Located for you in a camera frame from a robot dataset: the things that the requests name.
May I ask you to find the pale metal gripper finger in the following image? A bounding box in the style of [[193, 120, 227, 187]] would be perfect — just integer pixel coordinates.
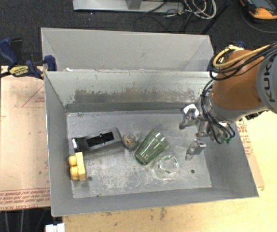
[[179, 104, 200, 130], [185, 139, 207, 160]]

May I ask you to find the clear glass bowl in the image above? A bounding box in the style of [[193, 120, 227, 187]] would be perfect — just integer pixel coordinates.
[[152, 154, 180, 181]]

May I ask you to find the green glass cup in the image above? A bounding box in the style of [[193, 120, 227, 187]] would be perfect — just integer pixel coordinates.
[[134, 129, 170, 165]]

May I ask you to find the small clear round jar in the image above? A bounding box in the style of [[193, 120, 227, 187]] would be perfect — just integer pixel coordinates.
[[122, 132, 141, 151]]

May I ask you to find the grey metal bin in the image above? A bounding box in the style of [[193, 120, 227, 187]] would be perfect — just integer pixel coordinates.
[[41, 27, 260, 218]]

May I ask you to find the dark grey rectangular box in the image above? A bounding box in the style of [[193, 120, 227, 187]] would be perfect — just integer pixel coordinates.
[[71, 127, 124, 152]]

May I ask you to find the yellow toy block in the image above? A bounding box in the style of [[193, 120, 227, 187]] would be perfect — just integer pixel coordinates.
[[68, 151, 87, 181]]

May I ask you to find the black cylinder on white bracket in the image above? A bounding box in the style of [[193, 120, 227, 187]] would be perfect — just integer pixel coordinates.
[[244, 110, 267, 122]]

